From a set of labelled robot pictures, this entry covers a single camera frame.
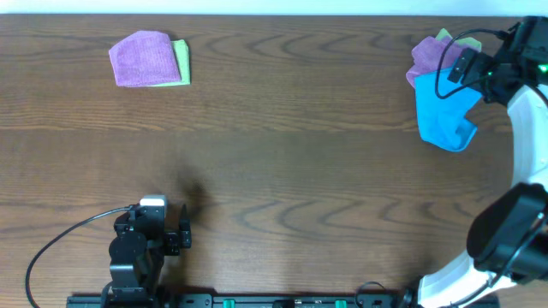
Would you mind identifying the folded purple cloth left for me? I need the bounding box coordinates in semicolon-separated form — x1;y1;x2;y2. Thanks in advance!
109;30;181;87

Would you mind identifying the blue microfiber cloth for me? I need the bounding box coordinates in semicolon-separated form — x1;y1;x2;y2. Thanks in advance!
414;72;482;152

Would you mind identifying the black mounting rail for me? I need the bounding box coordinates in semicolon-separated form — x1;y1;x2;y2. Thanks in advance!
66;292;500;308

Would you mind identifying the crumpled purple cloth right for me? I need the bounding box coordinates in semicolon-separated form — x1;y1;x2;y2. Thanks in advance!
406;36;467;88

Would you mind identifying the folded green cloth left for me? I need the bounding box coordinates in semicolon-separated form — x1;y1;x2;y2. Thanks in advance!
153;39;191;87

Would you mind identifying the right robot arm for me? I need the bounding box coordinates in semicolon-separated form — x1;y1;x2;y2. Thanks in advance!
400;16;547;307

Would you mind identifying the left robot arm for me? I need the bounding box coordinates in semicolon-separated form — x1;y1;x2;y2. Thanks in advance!
100;204;192;307

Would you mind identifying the green cloth right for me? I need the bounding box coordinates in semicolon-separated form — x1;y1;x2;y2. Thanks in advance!
435;28;482;51

